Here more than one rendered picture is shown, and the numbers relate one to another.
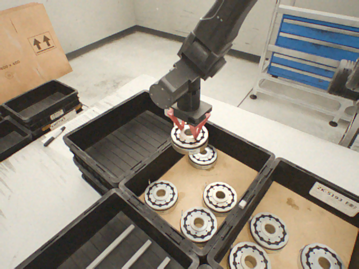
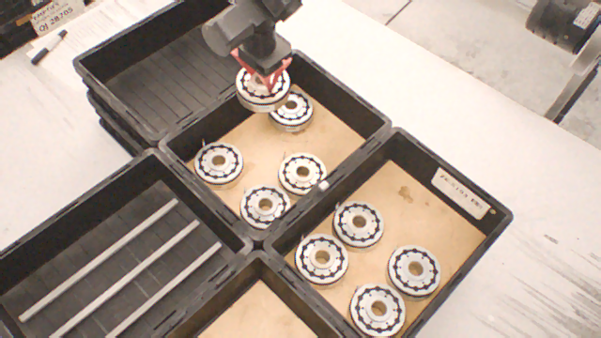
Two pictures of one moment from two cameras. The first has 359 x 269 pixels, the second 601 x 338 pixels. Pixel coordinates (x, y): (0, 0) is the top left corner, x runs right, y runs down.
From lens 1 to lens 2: 0.39 m
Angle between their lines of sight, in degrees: 15
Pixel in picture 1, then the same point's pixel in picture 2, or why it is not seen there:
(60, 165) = (62, 99)
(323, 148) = (505, 115)
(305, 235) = (409, 236)
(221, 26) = not seen: outside the picture
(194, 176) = (272, 141)
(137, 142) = (191, 76)
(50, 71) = not seen: outside the picture
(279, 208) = (384, 198)
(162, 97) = (218, 43)
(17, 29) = not seen: outside the picture
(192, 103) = (263, 46)
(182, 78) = (243, 22)
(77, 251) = (100, 225)
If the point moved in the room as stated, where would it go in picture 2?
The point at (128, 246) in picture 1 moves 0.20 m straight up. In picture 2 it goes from (168, 225) to (150, 175)
